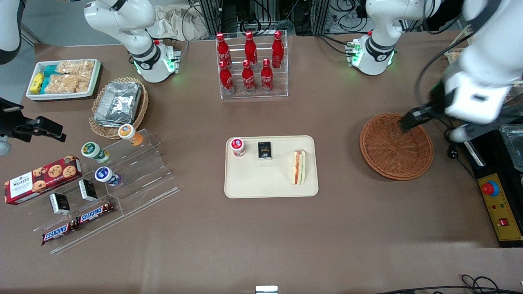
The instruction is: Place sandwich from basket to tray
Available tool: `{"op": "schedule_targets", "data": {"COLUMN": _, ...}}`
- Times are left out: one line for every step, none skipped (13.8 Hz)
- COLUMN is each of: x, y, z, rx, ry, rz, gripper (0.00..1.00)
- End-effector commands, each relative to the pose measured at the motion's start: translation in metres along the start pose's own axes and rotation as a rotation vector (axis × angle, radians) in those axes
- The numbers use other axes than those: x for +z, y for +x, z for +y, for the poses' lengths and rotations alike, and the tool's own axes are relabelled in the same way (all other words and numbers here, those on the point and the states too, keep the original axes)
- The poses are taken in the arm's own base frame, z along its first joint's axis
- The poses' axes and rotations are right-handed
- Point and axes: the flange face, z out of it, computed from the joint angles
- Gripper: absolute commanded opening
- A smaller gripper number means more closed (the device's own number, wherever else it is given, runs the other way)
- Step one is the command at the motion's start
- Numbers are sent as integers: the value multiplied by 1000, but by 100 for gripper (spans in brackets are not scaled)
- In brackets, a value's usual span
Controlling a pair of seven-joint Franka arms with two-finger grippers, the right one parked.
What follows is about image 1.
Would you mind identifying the stacked aluminium foil trays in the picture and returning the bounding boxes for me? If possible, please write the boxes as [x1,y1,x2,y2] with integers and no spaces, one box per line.
[94,81,143,127]

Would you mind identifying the blue lid yogurt cup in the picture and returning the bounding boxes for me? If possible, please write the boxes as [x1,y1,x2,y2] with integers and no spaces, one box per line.
[94,167,122,187]

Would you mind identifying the light oval wicker basket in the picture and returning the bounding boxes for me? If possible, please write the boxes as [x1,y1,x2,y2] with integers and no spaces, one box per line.
[89,77,149,140]

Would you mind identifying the black arm base cable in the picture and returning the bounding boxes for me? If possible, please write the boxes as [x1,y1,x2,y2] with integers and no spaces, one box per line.
[314,34,357,56]

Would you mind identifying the aluminium frame with cables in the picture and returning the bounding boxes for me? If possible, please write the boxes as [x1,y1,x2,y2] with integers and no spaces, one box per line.
[196,0,331,37]

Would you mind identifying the black coiled floor cable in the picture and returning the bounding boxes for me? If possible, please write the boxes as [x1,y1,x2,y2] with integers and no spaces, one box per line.
[376,274,523,294]

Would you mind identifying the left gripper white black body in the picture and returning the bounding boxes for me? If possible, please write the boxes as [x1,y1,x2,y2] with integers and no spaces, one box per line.
[429,71,509,123]

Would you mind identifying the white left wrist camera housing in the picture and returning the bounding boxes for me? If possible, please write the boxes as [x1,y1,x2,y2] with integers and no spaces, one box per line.
[451,122,500,143]

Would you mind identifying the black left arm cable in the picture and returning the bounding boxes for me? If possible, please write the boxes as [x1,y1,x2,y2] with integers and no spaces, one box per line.
[414,33,477,107]

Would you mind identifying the beige plastic tray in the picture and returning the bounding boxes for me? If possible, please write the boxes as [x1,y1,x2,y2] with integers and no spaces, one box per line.
[224,135,319,199]

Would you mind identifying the red cola bottle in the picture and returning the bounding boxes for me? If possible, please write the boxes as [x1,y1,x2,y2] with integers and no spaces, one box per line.
[216,32,232,69]
[260,58,274,93]
[241,60,256,94]
[271,31,285,69]
[244,31,258,68]
[219,60,236,95]

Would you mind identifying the clear acrylic stepped display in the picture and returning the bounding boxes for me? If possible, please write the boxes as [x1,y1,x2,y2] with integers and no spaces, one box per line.
[14,129,180,255]

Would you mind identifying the red lid yogurt cup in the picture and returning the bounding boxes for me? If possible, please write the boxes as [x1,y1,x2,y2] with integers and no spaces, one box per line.
[230,138,246,158]

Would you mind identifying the orange lid yogurt cup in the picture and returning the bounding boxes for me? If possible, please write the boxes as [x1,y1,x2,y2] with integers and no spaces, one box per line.
[118,124,144,147]

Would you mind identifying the green lid yogurt cup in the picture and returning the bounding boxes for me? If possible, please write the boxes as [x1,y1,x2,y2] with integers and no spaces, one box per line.
[81,142,110,164]

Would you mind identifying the clear acrylic bottle rack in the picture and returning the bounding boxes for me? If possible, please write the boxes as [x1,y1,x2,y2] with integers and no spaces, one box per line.
[215,29,289,100]

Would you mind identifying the triangular sandwich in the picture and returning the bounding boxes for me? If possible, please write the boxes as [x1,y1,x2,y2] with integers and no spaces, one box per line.
[291,149,306,185]

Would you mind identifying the brown round wicker basket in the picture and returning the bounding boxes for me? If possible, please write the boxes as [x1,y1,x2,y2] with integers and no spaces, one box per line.
[360,113,434,181]

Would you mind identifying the yellow snack packet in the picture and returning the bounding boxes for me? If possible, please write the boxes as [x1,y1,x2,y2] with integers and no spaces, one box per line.
[29,73,45,94]

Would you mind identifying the black cable with plug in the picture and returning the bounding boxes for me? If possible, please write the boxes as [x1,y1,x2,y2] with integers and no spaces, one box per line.
[443,122,478,180]

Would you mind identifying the red Walkers cookie box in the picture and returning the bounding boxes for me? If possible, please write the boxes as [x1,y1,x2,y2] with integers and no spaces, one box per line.
[4,155,83,205]

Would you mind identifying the clear plastic container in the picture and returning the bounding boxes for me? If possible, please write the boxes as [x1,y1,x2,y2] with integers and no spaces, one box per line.
[499,124,523,172]

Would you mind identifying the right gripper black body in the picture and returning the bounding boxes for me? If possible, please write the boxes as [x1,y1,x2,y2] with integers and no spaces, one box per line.
[0,98,39,143]

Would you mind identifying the grey metal bar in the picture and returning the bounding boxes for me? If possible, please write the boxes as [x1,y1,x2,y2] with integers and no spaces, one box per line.
[20,24,42,48]

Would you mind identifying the beige cloth bag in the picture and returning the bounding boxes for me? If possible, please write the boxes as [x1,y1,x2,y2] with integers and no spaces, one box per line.
[147,4,210,41]

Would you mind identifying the white rectangular snack tray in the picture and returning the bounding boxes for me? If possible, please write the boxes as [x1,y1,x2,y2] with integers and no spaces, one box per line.
[25,59,102,101]

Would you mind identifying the black yellow control box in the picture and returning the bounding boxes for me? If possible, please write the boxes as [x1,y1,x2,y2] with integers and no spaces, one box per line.
[458,118,523,248]

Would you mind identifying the Snickers chocolate bar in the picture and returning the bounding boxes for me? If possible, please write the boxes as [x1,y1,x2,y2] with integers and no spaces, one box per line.
[76,202,115,226]
[41,220,78,246]

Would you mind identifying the clear rice cracker packet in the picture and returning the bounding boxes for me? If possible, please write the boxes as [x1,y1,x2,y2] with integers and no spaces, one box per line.
[44,74,91,94]
[56,60,95,77]

